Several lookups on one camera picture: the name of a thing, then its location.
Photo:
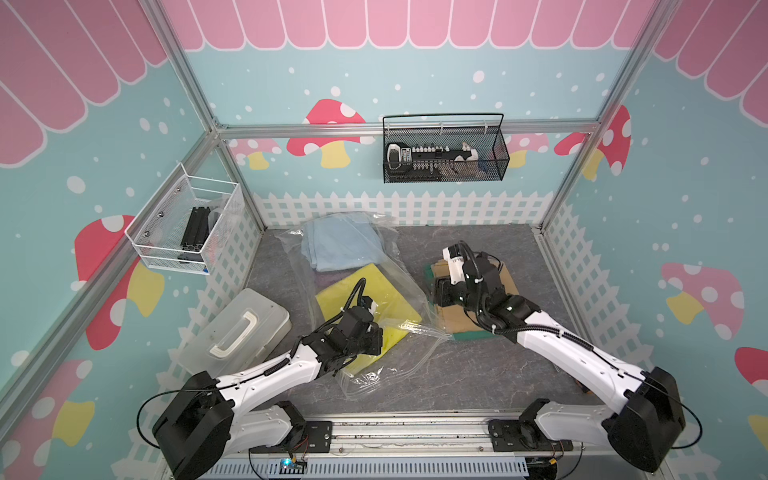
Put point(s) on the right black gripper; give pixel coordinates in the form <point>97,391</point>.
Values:
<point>442,288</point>

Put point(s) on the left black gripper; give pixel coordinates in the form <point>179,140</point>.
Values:
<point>375,335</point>

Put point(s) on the tan garment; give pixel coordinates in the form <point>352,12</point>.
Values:
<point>456,318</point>

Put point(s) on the green trousers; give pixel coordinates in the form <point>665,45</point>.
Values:
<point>468,336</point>

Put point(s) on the clear plastic vacuum bag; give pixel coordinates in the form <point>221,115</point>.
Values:
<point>413,351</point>

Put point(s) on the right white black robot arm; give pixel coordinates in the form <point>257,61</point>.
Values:
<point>641,416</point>

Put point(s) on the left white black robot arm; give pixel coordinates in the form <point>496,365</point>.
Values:
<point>209,418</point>

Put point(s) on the yellow green folded garment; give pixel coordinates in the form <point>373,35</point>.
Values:
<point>392,311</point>

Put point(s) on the light blue folded garment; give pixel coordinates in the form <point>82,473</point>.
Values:
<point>341,242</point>

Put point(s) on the translucent plastic storage box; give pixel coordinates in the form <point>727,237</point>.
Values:
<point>242,335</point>

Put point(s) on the white black items in basket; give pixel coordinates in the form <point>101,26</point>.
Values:
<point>430,162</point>

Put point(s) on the small green circuit board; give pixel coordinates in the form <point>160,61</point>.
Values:
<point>292,467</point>

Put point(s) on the black part in white basket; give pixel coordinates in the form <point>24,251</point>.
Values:
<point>195,235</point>

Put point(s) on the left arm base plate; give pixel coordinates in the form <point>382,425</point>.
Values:
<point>310,437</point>

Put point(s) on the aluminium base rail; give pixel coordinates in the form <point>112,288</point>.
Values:
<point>422,445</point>

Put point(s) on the black wire mesh basket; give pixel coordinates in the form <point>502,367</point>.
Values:
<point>482,131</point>

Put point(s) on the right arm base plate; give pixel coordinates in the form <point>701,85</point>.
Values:
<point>508,435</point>

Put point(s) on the white wire mesh basket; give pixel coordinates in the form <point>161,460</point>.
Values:
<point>157,231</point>

